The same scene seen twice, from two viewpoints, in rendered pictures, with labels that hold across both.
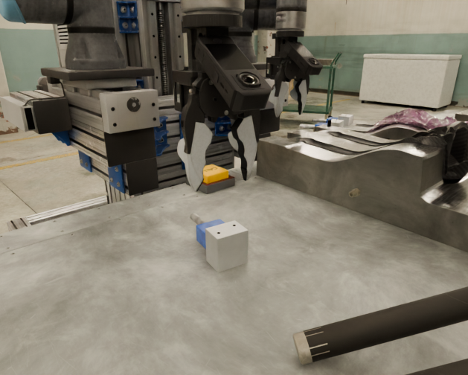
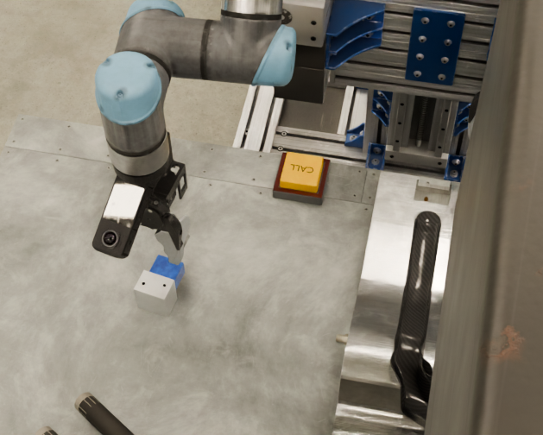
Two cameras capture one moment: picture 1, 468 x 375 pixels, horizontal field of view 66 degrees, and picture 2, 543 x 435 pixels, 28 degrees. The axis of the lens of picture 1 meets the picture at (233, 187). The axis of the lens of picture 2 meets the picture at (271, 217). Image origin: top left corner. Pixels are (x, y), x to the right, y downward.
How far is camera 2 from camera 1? 135 cm
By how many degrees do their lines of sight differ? 52
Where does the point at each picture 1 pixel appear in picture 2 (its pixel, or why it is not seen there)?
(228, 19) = (129, 179)
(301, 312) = (131, 386)
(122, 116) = not seen: hidden behind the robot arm
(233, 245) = (149, 300)
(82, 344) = (16, 289)
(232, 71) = (108, 222)
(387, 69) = not seen: outside the picture
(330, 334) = (91, 411)
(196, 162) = not seen: hidden behind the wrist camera
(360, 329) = (102, 424)
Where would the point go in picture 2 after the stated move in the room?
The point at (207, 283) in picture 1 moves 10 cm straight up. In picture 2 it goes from (118, 310) to (110, 274)
